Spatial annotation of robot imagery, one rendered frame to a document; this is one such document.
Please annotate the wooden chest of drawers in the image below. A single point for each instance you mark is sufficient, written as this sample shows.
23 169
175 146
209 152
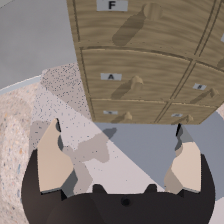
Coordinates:
78 45

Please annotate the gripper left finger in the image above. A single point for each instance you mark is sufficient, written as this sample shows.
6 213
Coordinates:
49 177

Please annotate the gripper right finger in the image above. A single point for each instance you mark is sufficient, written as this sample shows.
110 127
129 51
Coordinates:
189 176

